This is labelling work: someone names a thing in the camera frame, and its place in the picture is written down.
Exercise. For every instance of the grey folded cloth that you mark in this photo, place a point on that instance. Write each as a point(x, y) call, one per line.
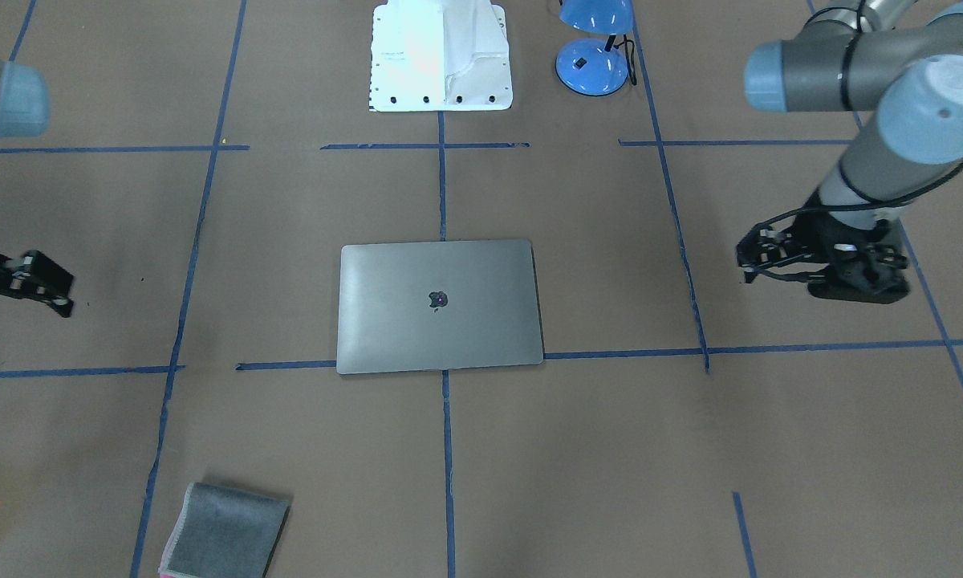
point(223, 532)

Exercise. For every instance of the grey laptop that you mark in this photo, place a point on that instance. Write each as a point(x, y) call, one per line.
point(438, 306)

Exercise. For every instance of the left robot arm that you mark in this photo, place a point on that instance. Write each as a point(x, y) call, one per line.
point(850, 56)

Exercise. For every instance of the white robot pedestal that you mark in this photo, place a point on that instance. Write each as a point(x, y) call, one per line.
point(440, 56)

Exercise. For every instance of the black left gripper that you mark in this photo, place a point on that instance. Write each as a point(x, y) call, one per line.
point(828, 235)

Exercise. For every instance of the blue desk lamp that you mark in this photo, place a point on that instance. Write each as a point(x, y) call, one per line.
point(602, 63)

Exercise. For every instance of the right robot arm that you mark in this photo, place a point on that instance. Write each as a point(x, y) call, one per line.
point(25, 111)

